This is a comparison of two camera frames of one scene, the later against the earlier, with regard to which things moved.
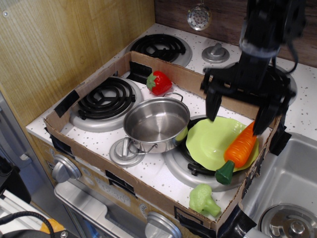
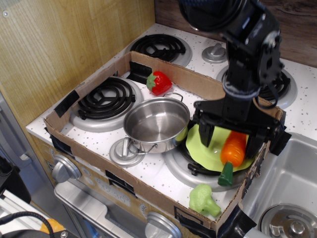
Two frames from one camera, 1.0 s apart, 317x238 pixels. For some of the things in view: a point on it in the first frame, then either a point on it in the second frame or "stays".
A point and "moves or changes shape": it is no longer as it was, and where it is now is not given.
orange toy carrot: x=236 y=154 moves or changes shape
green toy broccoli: x=201 y=200 stays
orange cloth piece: x=55 y=226 stays
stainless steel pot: x=162 y=122 stays
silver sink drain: x=288 y=220 stays
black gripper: x=252 y=74 -> x=237 y=113
